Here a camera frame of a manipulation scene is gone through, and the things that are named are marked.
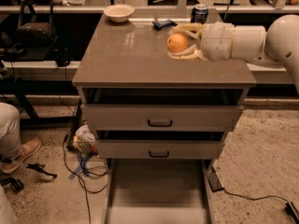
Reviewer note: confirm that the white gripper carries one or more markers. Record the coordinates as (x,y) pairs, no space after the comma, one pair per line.
(217,41)

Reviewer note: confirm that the orange fruit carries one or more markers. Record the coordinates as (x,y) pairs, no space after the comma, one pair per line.
(177,42)

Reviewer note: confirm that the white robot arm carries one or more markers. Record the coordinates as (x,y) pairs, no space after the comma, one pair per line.
(275,46)

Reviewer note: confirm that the grey drawer cabinet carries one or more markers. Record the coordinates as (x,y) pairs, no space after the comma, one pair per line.
(128,64)

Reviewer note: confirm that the top grey drawer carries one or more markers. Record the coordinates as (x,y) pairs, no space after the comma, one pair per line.
(182,118)

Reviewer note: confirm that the middle grey drawer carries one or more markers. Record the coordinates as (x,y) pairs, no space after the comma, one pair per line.
(202,150)

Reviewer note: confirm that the bottom open grey drawer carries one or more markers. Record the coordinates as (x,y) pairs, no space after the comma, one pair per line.
(158,192)

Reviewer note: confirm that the dark blue soda can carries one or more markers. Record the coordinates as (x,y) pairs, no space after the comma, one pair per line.
(199,14)

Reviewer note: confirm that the white ceramic bowl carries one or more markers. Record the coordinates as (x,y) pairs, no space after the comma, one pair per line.
(119,13)

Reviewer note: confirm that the black power adapter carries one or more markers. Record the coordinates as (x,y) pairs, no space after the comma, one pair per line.
(215,182)

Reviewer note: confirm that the crumpled snack bags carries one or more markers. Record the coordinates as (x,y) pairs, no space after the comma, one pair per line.
(84,139)

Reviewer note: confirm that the black bag on shelf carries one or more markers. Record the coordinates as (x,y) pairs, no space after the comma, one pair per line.
(33,33)

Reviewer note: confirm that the black plug box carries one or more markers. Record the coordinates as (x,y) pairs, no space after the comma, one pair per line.
(292,210)

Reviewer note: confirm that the beige trouser leg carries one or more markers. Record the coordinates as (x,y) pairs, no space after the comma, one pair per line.
(10,140)

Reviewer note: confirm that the black clamp tool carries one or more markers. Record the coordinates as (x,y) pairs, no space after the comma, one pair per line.
(40,168)

